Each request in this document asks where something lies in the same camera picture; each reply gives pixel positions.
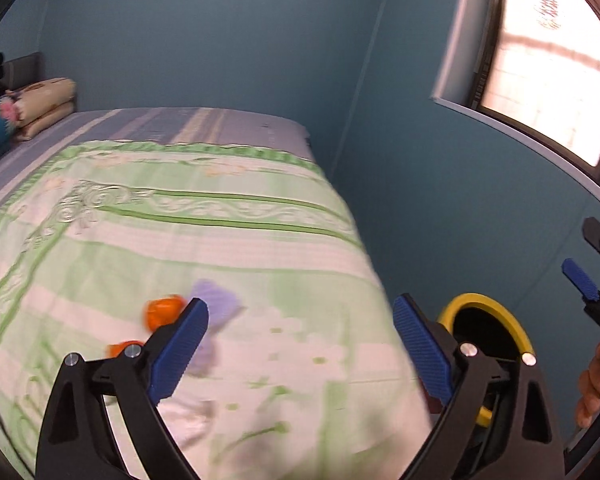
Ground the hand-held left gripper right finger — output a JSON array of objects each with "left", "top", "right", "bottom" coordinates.
[{"left": 392, "top": 294, "right": 566, "bottom": 480}]

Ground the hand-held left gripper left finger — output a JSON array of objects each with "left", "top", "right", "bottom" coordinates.
[{"left": 35, "top": 298, "right": 211, "bottom": 480}]

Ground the orange plastic bag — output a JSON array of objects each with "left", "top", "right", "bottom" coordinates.
[
  {"left": 144, "top": 296, "right": 187, "bottom": 332},
  {"left": 106, "top": 340, "right": 143, "bottom": 359}
]

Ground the purple foam net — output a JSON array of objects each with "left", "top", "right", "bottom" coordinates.
[{"left": 182, "top": 280, "right": 246, "bottom": 378}]

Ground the yellow-rimmed black bin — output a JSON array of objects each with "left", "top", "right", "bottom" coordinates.
[{"left": 437, "top": 292, "right": 536, "bottom": 428}]

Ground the person's right hand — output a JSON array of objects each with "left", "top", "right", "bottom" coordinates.
[{"left": 575, "top": 337, "right": 600, "bottom": 428}]

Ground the green floral blanket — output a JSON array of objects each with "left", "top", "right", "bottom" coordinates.
[{"left": 0, "top": 140, "right": 431, "bottom": 480}]

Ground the window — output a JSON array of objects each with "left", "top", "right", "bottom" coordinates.
[{"left": 430, "top": 0, "right": 600, "bottom": 201}]

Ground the lavender striped bed sheet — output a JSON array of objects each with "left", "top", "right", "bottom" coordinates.
[{"left": 0, "top": 106, "right": 313, "bottom": 211}]

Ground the beige folded quilt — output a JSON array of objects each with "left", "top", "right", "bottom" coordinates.
[{"left": 12, "top": 77, "right": 78, "bottom": 142}]

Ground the grey padded headboard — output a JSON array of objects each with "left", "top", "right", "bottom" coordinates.
[{"left": 2, "top": 51, "right": 43, "bottom": 91}]

